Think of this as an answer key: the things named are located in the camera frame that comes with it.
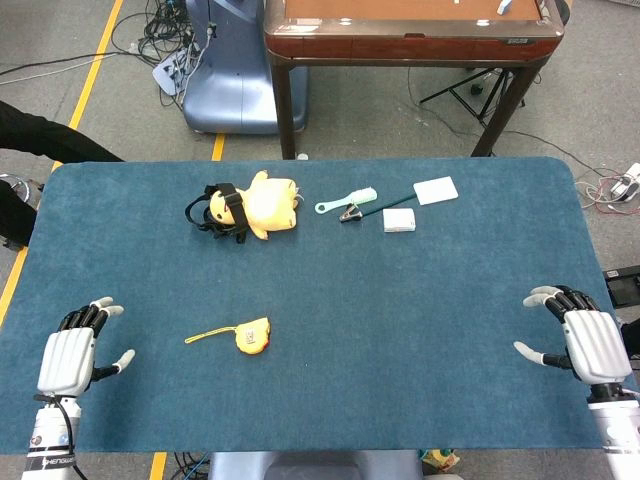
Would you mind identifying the black box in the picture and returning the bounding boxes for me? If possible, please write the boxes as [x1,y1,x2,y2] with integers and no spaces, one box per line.
[602,267,640,309]

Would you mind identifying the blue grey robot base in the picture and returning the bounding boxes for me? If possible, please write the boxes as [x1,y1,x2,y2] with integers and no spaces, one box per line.
[182,0,310,135]

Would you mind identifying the brown wooden game table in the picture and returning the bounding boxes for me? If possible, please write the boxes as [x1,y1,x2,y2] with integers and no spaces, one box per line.
[263,0,566,160]

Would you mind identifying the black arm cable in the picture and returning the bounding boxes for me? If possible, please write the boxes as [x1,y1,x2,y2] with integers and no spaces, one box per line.
[33,394,89,480]

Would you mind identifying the black floor cable bundle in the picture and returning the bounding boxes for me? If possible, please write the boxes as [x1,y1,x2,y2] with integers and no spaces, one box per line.
[112,0,211,66]

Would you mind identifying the mint green brush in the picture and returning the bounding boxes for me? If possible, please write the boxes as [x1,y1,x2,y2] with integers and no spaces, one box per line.
[314,185,378,216]

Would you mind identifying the yellow tape measure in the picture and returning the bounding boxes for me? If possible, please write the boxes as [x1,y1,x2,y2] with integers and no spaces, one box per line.
[184,316,272,357]

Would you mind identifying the black tripod stand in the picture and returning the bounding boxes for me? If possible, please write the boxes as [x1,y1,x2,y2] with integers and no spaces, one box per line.
[418,67,527,126]

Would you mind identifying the chrome chair base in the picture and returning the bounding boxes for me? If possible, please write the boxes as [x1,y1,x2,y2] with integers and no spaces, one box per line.
[0,172,46,211]

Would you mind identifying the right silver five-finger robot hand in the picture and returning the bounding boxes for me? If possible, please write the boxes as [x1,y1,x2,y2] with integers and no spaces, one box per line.
[513,285,634,386]

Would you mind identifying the person in black clothes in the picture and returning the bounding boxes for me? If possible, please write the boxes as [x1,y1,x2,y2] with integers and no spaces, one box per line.
[0,99,125,249]

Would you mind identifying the blue felt table mat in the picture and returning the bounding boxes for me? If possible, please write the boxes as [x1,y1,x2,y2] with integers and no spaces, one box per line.
[0,157,640,456]

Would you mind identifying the white power strip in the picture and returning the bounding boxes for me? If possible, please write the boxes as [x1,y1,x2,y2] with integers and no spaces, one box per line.
[609,162,640,204]

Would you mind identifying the dark green thin stick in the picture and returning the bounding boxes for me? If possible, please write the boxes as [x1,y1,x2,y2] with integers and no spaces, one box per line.
[360,194,417,219]

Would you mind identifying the yellow plush toy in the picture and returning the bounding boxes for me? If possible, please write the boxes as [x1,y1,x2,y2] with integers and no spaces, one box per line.
[208,170,305,242]

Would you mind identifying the yellow green small package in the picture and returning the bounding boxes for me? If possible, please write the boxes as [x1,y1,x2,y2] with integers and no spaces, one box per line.
[422,448,462,474]

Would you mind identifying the grey blue robot torso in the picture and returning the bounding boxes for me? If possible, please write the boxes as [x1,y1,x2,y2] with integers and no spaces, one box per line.
[207,449,426,480]

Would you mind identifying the pale blue power strip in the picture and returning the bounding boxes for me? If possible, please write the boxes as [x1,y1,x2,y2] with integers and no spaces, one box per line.
[152,47,194,96]

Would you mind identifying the small white box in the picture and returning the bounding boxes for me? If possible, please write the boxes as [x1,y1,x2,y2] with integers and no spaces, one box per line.
[382,207,417,234]

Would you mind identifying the red white cable tangle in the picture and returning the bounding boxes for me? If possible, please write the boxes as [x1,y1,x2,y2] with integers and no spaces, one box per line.
[574,167,640,216]

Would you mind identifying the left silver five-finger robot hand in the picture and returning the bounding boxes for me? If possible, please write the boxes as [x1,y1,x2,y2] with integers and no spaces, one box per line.
[36,296,137,399]

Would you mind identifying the black strap harness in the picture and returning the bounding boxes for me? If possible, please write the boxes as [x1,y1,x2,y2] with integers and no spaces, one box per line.
[184,183,249,245]

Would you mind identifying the flat white card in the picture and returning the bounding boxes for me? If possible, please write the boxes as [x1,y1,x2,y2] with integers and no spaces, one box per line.
[413,176,460,207]

